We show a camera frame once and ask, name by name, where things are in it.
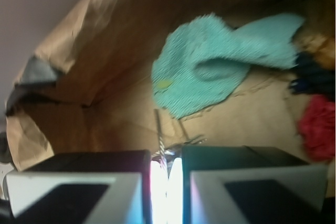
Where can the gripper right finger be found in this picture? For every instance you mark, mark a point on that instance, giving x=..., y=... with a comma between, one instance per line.
x=251, y=185

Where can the red fabric flower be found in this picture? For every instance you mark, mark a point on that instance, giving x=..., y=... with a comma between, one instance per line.
x=317, y=128

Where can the brown striped seashell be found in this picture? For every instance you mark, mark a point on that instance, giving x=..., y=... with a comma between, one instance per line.
x=320, y=46

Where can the teal terry cloth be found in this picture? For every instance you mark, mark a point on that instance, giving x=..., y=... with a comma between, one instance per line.
x=202, y=62

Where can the brown paper bag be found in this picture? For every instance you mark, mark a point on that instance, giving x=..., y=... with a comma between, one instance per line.
x=88, y=87

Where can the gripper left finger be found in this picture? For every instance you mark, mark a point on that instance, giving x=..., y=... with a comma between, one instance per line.
x=84, y=187

